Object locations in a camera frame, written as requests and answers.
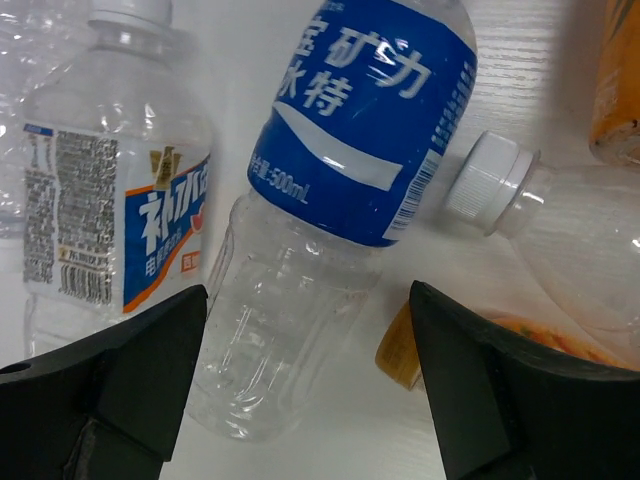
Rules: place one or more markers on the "blue label clear bottle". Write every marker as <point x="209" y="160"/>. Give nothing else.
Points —
<point x="358" y="128"/>

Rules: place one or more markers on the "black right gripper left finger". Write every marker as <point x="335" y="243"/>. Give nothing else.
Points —
<point x="108" y="406"/>

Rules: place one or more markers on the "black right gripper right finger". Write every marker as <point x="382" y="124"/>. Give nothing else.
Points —
<point x="506" y="407"/>

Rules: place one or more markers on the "green label clear bottle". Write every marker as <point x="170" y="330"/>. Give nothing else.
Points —
<point x="577" y="228"/>

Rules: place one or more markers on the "white label clear bottle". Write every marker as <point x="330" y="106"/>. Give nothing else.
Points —
<point x="119" y="150"/>

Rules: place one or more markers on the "orange juice bottle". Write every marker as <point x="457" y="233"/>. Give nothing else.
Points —
<point x="614" y="133"/>
<point x="397" y="355"/>

